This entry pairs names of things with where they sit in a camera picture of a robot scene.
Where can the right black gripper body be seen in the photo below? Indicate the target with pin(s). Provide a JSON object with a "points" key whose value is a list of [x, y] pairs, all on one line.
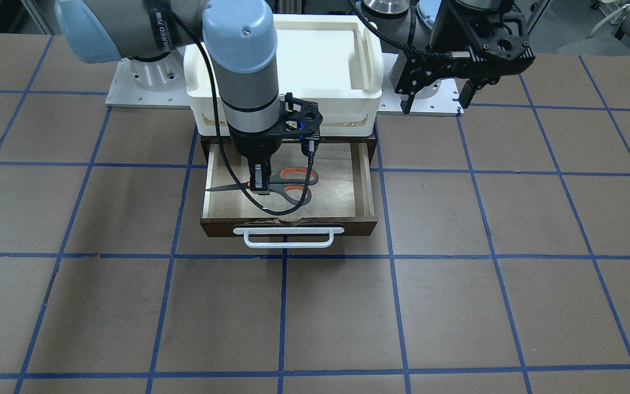
{"points": [[253, 143]]}

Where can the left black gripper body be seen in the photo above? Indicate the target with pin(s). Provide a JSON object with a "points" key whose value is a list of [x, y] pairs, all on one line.
{"points": [[414, 76]]}

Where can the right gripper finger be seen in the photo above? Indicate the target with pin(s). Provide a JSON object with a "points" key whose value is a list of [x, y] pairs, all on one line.
{"points": [[256, 182], [266, 174]]}

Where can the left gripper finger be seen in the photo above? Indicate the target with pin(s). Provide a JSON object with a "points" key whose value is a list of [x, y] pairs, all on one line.
{"points": [[410, 84], [466, 95]]}

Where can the grey orange scissors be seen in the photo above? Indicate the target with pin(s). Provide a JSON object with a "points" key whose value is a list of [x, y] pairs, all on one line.
{"points": [[282, 184]]}

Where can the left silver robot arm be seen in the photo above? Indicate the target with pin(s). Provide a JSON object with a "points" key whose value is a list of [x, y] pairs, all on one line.
{"points": [[400, 25]]}

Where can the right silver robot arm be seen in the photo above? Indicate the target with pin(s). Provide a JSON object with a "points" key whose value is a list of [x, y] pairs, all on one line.
{"points": [[240, 40]]}

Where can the open wooden drawer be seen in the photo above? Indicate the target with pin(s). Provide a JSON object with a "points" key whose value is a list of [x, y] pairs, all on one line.
{"points": [[342, 200]]}

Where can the white plastic tray box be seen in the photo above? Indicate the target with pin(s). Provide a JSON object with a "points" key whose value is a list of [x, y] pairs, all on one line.
{"points": [[335, 61]]}

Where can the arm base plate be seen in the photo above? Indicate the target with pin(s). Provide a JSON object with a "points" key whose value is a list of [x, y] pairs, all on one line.
{"points": [[440, 98], [149, 85]]}

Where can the white drawer handle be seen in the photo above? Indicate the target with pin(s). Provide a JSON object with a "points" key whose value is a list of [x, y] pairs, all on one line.
{"points": [[251, 236]]}

